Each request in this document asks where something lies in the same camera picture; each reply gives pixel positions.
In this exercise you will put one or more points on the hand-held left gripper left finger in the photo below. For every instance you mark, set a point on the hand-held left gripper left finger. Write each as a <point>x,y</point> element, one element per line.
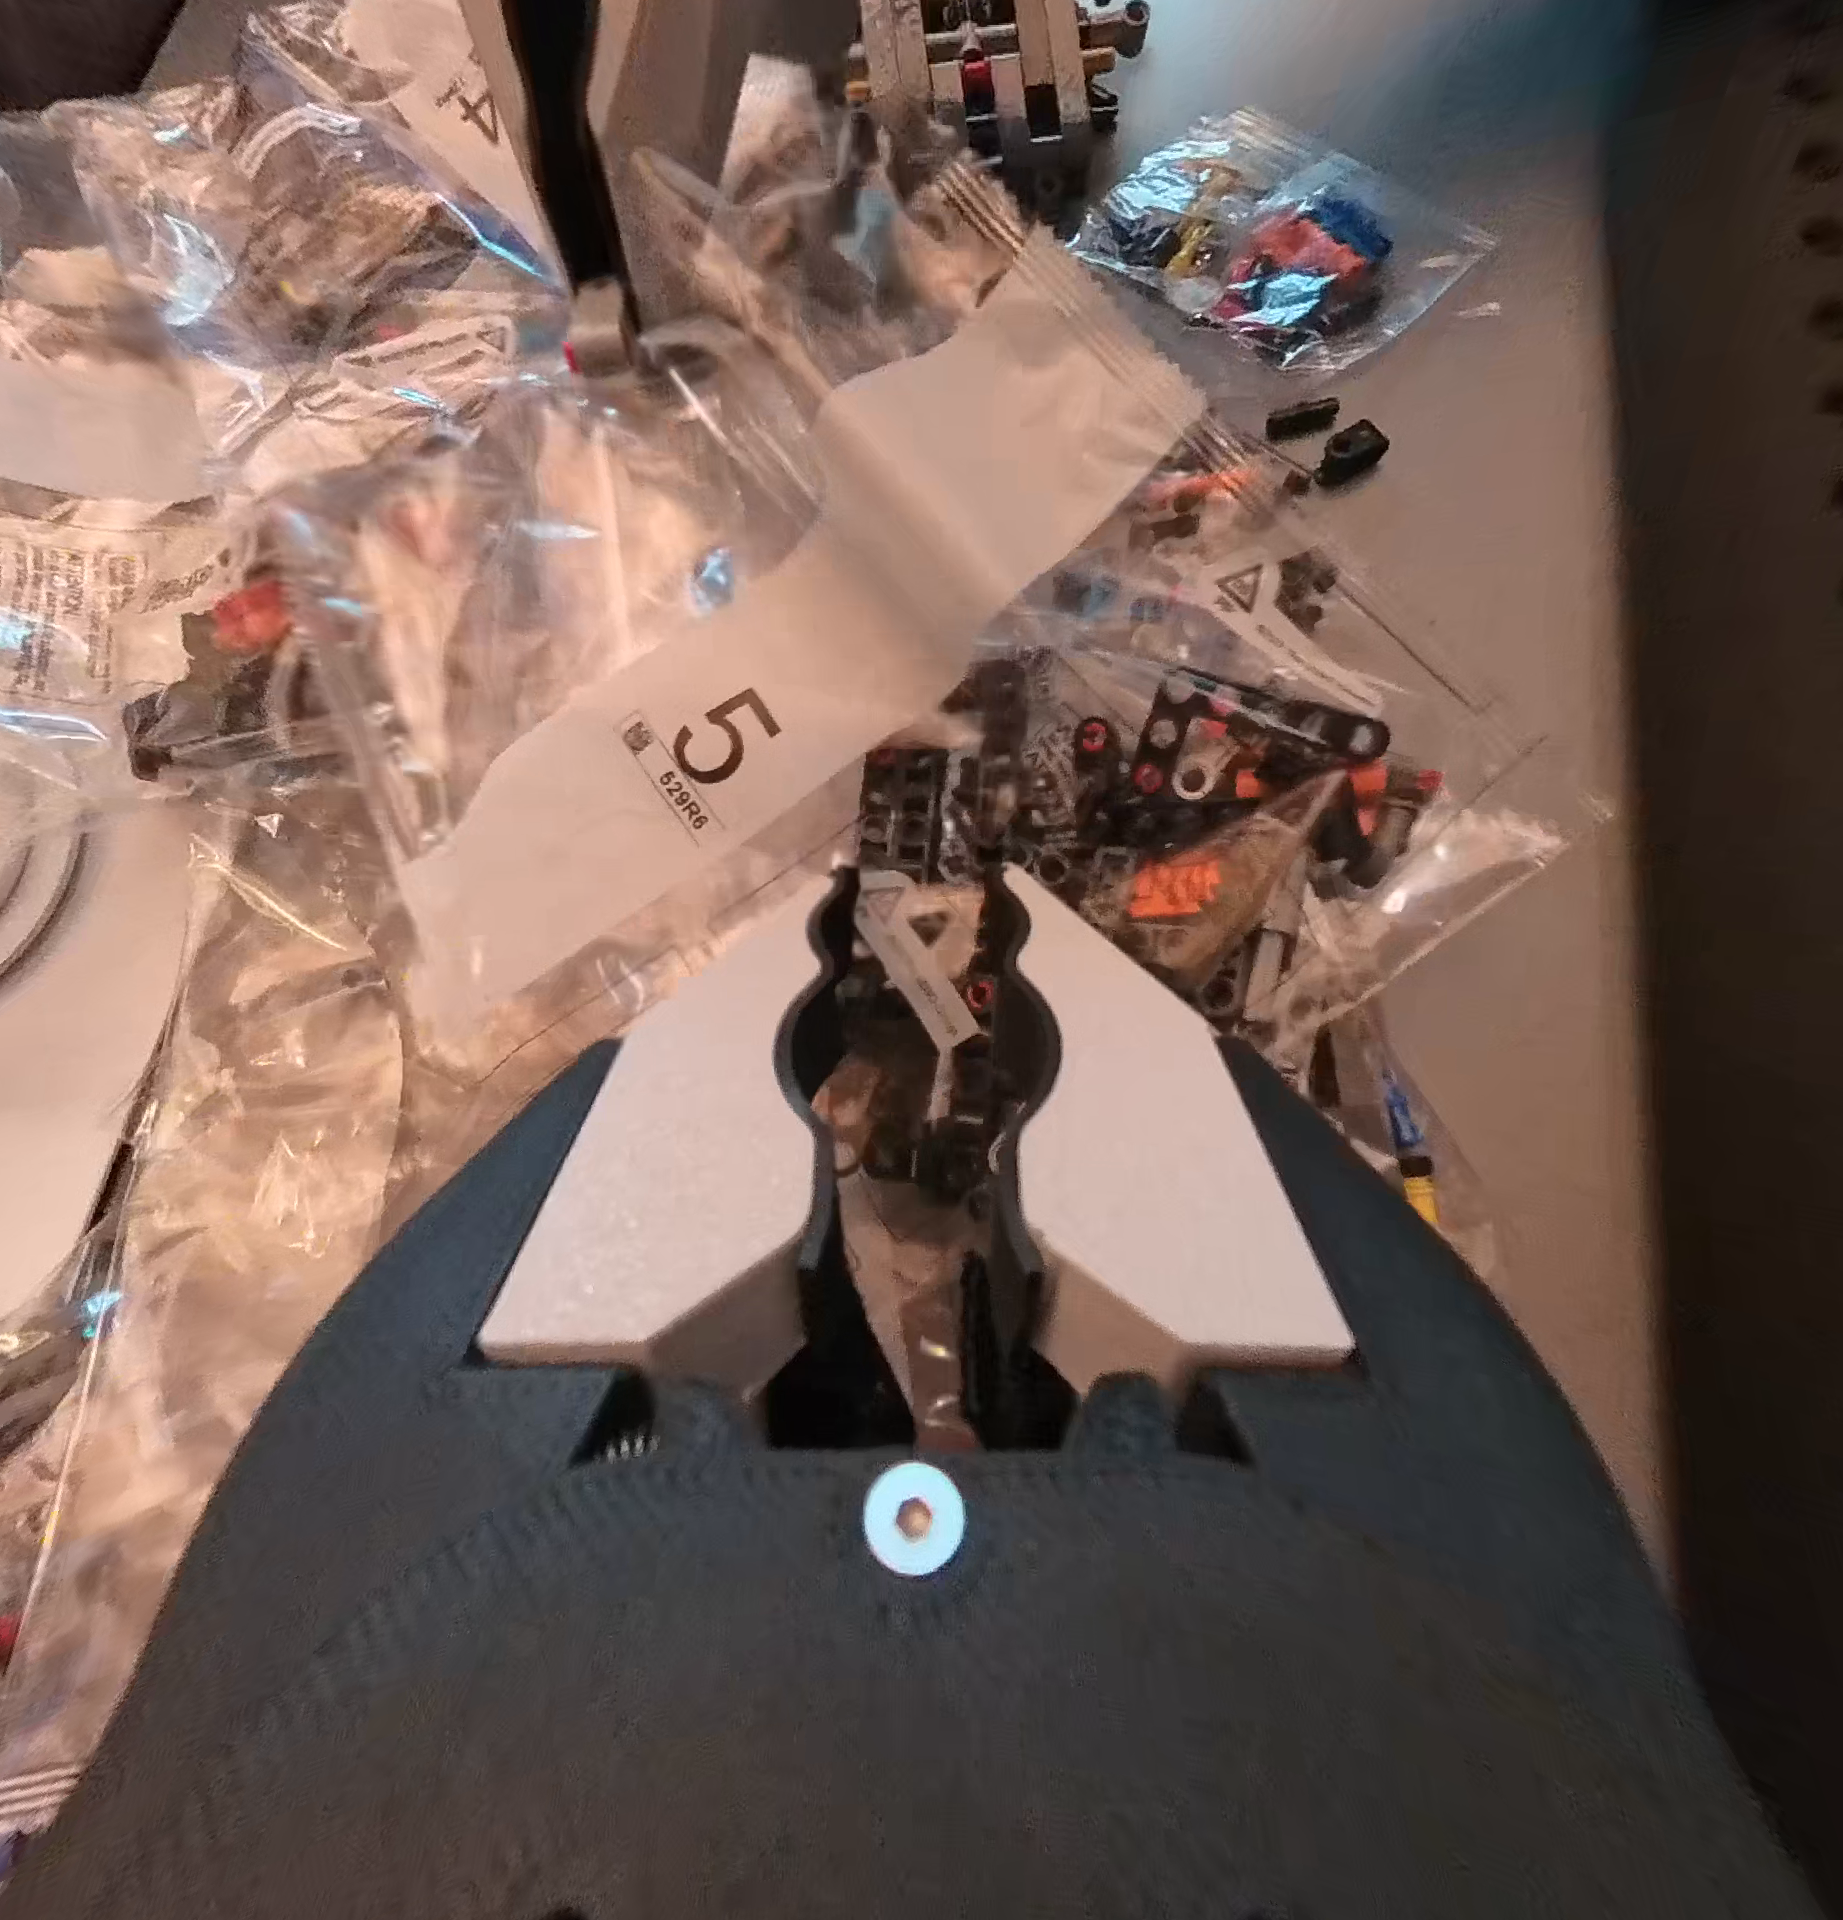
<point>652,1200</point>

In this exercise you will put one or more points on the black perforated board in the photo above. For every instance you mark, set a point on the black perforated board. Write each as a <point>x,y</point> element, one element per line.
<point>1761,751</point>

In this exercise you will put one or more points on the grey lego chassis assembly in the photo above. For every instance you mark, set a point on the grey lego chassis assembly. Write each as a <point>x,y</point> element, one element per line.
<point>1010,89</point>

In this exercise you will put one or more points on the empty clear plastic bag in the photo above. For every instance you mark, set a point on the empty clear plastic bag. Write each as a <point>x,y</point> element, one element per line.
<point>263,1200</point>

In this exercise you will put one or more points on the scattered loose lego pieces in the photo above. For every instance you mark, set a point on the scattered loose lego pieces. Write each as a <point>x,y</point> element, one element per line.
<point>1350,451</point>

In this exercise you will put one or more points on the small zip bag colourful parts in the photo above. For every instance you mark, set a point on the small zip bag colourful parts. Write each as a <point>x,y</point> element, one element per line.
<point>1282,255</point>

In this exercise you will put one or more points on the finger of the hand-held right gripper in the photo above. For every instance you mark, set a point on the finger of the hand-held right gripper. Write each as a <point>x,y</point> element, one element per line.
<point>599,323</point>
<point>682,120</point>

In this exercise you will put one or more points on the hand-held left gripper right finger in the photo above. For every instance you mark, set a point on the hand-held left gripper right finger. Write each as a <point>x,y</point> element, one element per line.
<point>1177,1200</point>

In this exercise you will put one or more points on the clear bag grey blue parts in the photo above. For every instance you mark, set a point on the clear bag grey blue parts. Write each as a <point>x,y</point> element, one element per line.
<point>441,60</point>

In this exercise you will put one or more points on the clear bag red black parts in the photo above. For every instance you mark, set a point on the clear bag red black parts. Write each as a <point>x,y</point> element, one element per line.
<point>201,707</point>

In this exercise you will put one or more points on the numbered clear plastic bag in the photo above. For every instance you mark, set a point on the numbered clear plastic bag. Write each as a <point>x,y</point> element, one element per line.
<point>891,570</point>

